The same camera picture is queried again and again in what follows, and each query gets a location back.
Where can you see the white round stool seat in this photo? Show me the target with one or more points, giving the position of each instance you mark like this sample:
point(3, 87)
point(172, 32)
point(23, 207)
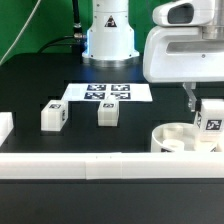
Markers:
point(182, 137)

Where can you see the black cable vertical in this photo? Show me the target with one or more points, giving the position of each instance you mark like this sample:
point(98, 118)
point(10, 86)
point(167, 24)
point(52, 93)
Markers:
point(76, 16)

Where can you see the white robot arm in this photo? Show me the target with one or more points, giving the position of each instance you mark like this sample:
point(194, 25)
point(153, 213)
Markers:
point(110, 39)

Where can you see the white front fence bar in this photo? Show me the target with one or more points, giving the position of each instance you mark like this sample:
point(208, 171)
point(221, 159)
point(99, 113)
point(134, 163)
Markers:
point(87, 166)

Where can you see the white AprilTag marker sheet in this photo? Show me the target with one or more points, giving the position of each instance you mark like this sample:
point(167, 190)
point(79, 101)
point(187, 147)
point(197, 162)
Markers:
point(100, 91)

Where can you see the black cable horizontal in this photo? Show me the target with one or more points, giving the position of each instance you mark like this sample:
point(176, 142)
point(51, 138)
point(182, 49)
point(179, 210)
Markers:
point(75, 42)

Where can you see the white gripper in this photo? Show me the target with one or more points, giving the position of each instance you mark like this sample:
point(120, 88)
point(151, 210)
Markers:
point(180, 54)

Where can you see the white left fence block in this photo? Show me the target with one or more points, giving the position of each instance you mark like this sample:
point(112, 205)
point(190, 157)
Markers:
point(6, 125)

